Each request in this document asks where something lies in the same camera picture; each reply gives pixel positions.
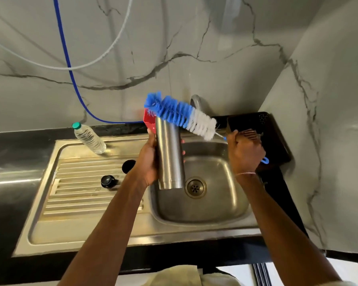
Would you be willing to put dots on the person's left hand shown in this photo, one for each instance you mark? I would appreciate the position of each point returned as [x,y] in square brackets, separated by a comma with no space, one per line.
[143,163]

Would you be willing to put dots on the person's right hand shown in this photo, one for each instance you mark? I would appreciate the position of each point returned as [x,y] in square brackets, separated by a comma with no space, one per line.
[245,154]

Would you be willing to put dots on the person's left thumb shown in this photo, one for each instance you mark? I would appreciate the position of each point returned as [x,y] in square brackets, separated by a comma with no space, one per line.
[152,139]

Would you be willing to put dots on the person's right fingers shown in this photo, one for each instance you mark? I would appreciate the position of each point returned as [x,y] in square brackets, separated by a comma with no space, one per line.
[233,136]

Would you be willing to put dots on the stainless steel bottle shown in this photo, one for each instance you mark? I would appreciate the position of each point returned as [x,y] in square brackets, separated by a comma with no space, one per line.
[170,154]

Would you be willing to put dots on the blue and white bottle brush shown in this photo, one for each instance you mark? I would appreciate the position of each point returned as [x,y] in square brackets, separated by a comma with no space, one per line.
[179,114]

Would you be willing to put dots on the person's left forearm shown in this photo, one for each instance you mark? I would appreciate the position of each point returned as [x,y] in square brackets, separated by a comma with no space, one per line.
[113,229]

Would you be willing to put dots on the person's right forearm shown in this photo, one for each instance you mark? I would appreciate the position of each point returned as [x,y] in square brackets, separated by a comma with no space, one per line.
[282,235]

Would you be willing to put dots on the red plastic container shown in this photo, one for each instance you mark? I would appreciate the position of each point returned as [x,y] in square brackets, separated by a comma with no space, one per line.
[148,119]

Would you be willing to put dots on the black bottle lid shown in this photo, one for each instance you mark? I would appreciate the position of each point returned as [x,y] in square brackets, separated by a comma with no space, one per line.
[128,166]
[109,181]

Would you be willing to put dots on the thin thread wristband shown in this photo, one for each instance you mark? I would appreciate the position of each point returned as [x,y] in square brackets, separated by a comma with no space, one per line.
[245,173]

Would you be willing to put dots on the black plastic tray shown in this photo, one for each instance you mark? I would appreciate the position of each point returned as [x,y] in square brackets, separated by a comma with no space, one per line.
[274,136]

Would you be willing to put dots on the chrome faucet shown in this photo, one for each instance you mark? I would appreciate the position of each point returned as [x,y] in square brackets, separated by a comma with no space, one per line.
[196,101]

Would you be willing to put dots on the clear plastic bottle green cap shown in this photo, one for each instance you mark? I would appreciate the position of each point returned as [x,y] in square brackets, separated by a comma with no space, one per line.
[89,139]

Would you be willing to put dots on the round sink drain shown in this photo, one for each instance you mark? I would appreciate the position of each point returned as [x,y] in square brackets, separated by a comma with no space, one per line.
[195,187]

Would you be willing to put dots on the stainless steel sink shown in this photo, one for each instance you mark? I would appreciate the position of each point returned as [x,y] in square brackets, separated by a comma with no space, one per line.
[86,211]

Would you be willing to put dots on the cream shirt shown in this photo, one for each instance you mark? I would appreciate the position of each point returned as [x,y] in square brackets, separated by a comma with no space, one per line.
[182,277]

